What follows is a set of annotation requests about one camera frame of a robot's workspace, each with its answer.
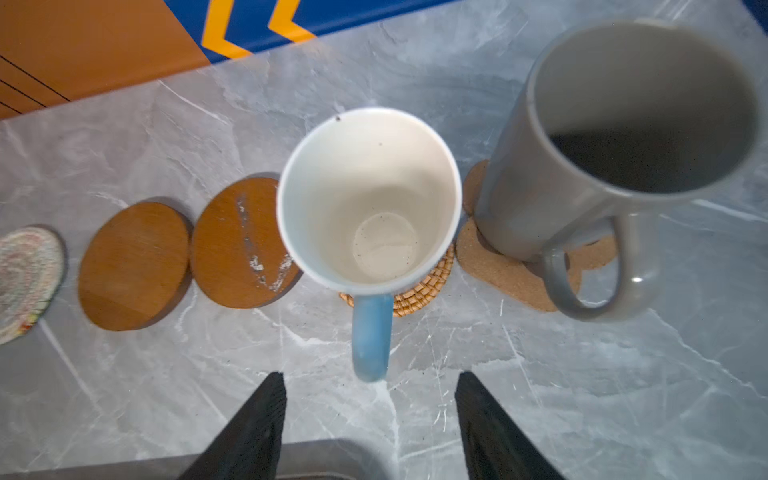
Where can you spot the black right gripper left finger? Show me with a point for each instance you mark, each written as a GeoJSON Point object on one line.
{"type": "Point", "coordinates": [249, 446]}

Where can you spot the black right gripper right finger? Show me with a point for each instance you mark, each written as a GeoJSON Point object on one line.
{"type": "Point", "coordinates": [494, 446]}

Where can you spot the light blue mug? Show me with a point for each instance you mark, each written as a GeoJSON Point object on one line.
{"type": "Point", "coordinates": [368, 203]}

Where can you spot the grey mug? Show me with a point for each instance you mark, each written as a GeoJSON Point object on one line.
{"type": "Point", "coordinates": [616, 122]}

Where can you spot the woven rattan round coaster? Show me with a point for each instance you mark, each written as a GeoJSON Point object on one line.
{"type": "Point", "coordinates": [424, 292]}

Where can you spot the scratched brown round coaster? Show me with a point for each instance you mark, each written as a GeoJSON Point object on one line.
{"type": "Point", "coordinates": [237, 258]}

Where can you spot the plain brown round coaster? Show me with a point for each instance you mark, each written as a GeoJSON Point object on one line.
{"type": "Point", "coordinates": [136, 268]}

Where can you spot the white strawberry serving tray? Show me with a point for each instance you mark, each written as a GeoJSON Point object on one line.
{"type": "Point", "coordinates": [319, 459]}

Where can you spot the multicolour woven rope coaster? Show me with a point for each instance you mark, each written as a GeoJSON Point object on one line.
{"type": "Point", "coordinates": [33, 265]}

